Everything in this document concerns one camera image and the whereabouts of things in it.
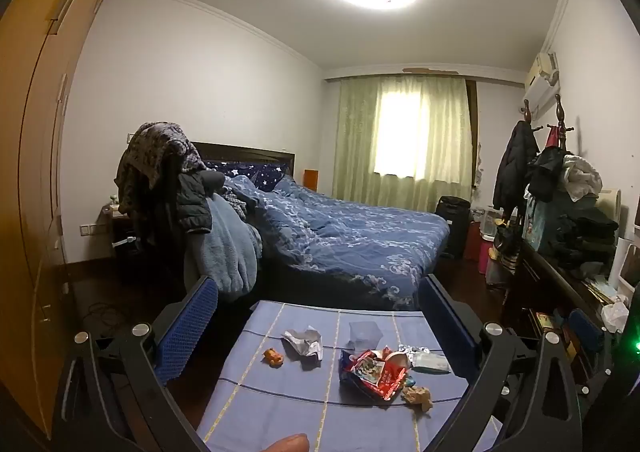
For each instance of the dark wooden bed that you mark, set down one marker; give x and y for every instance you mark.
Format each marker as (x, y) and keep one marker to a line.
(240, 152)

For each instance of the blue printed bag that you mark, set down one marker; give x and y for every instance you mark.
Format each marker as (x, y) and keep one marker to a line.
(537, 227)

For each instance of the pale tissue packet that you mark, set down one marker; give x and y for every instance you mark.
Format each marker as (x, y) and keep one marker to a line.
(430, 363)

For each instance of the wooden wardrobe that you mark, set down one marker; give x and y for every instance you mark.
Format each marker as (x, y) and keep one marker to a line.
(45, 132)

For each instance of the blue patterned duvet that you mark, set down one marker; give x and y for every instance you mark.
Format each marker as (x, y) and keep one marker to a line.
(350, 242)

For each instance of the pile of dark clothes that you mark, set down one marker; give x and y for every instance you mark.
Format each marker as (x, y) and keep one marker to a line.
(585, 232)

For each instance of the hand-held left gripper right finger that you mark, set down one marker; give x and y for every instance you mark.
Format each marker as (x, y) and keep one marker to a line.
(445, 322)

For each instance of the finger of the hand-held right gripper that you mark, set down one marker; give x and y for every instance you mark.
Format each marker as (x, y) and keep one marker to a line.
(584, 332)

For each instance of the crumpled white paper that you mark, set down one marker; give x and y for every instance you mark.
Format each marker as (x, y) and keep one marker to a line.
(305, 342)

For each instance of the dark wooden cabinet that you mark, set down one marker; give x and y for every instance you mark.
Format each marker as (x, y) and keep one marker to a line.
(540, 282)

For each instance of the wooden coat rack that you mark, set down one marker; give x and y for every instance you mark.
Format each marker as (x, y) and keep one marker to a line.
(560, 115)

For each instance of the red box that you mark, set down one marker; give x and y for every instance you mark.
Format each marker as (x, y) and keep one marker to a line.
(474, 242)

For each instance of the white air conditioner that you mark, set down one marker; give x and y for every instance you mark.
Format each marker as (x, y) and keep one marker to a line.
(542, 92)

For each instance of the wall socket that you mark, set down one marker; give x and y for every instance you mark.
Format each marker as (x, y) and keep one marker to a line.
(92, 229)

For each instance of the grey patterned garment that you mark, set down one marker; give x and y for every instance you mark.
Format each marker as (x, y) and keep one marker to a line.
(150, 147)

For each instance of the crumpled brown tissue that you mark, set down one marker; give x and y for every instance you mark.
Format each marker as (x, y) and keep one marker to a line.
(417, 397)

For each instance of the blue fleece blanket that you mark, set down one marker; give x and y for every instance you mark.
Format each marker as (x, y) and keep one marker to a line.
(225, 252)

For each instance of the black puffer jacket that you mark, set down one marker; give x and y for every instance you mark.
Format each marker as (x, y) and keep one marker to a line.
(197, 202)

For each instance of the star print pillow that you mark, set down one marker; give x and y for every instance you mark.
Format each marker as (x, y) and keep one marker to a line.
(265, 177)

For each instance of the black hanging coat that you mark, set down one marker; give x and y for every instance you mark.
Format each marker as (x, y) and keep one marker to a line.
(515, 162)

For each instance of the black hanging jacket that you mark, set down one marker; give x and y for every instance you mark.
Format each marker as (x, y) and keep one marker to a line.
(547, 170)

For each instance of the red snack wrapper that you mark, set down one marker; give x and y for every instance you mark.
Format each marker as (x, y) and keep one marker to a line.
(375, 374)

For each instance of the white plastic bag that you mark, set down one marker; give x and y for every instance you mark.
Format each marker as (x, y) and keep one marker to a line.
(615, 317)

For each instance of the white flat tray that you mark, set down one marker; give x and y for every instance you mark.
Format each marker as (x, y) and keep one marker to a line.
(415, 348)

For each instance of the clear plastic cup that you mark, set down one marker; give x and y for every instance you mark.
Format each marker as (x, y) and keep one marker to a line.
(365, 332)

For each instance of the pink bin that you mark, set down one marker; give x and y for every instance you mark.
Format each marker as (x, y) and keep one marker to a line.
(485, 254)

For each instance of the dark nightstand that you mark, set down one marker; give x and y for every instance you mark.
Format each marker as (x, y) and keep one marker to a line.
(122, 237)

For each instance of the white cloth bundle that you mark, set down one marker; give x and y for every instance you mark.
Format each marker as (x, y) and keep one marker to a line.
(582, 177)

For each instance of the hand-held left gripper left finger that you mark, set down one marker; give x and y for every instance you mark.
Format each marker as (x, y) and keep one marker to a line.
(185, 327)

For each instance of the pale green curtain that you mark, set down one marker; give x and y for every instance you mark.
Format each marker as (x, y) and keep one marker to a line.
(355, 142)

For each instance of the black suitcase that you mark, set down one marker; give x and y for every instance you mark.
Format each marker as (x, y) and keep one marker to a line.
(452, 227)

